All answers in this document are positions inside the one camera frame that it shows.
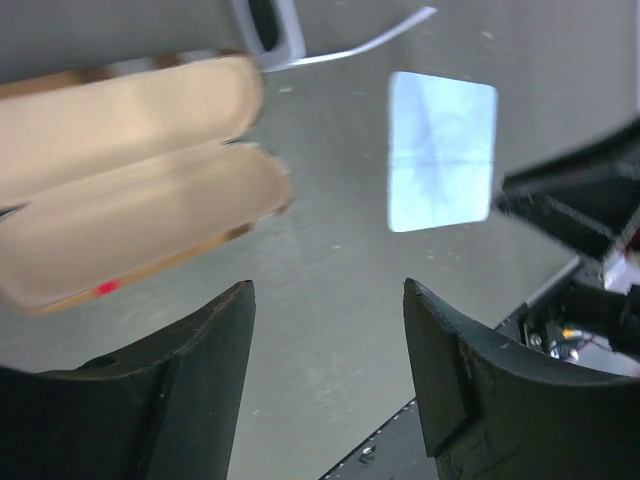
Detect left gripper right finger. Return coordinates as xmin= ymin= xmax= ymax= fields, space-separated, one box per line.
xmin=403 ymin=279 xmax=639 ymax=479

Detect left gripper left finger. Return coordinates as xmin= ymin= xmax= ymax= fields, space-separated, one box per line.
xmin=1 ymin=281 xmax=256 ymax=479

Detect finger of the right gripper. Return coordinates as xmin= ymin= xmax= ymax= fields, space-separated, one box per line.
xmin=492 ymin=164 xmax=639 ymax=263

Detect light blue cleaning cloth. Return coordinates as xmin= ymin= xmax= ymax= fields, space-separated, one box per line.
xmin=387 ymin=71 xmax=498 ymax=233

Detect plaid glasses case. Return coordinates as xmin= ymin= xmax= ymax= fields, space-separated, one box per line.
xmin=1 ymin=51 xmax=293 ymax=313

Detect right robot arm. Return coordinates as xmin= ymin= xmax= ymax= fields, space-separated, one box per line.
xmin=493 ymin=167 xmax=639 ymax=358

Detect white sunglasses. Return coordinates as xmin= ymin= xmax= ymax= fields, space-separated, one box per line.
xmin=230 ymin=0 xmax=437 ymax=73

